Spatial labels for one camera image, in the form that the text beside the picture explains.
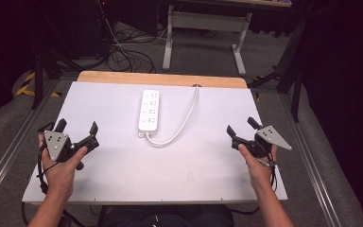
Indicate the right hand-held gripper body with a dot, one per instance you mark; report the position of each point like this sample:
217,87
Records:
263,141

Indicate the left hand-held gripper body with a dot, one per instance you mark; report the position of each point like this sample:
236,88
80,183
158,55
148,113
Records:
58,146

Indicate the person's left hand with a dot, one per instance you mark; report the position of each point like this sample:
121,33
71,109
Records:
60,170

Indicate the person's right hand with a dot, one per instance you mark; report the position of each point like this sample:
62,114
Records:
258,167

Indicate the yellow black floor tape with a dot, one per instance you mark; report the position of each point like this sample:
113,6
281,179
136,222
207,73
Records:
31,85

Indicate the white power strip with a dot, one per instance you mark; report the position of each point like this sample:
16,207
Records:
149,110

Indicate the black tripod stand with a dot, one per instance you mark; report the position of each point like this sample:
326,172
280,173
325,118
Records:
48,60

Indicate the black metal stand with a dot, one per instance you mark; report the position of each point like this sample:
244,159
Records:
291,63

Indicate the wooden table board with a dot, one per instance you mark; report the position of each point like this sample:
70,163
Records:
160,78

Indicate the white metal table frame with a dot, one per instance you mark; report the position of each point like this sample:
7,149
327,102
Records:
206,34

